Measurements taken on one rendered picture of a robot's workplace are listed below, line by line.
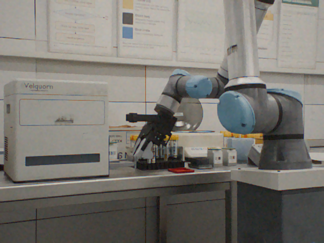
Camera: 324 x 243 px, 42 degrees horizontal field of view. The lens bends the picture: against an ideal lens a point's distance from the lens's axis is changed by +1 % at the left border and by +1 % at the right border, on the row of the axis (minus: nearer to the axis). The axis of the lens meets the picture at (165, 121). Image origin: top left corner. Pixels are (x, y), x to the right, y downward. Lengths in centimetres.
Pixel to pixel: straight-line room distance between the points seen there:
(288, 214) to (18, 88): 82
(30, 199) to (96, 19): 101
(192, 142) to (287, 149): 65
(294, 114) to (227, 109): 20
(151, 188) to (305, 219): 49
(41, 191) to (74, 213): 77
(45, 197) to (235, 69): 64
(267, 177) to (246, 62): 32
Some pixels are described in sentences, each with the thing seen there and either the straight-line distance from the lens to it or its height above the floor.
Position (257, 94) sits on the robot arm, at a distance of 116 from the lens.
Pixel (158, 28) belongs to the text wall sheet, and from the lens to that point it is 214.
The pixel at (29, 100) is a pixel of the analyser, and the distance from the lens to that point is 128.
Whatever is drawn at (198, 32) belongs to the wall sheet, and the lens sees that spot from 225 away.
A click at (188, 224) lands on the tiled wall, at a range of 226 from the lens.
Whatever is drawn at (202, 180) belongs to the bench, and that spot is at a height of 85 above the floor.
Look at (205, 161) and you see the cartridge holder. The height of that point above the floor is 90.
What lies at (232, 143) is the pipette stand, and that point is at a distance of 171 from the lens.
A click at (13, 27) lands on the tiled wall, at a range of 195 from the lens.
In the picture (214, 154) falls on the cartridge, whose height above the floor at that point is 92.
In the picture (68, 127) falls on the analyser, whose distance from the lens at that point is 130.
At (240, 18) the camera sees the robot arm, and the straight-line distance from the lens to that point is 121.
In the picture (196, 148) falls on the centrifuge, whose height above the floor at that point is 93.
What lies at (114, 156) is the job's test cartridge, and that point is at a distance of 137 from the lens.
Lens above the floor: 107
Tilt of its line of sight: 1 degrees down
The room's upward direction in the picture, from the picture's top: straight up
